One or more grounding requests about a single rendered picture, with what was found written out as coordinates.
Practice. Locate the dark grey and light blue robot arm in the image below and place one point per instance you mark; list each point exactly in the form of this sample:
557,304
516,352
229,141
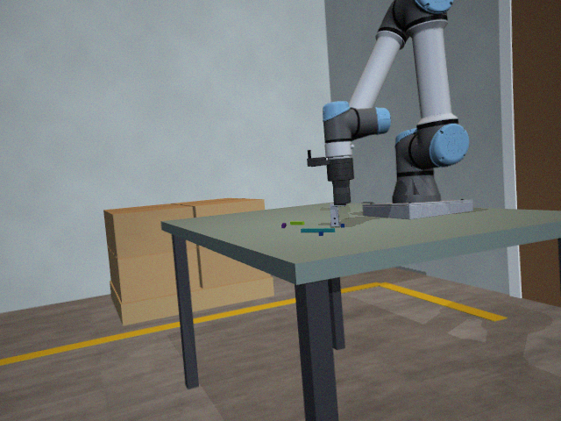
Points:
442,141

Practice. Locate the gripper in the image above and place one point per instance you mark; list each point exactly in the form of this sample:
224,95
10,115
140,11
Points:
339,172

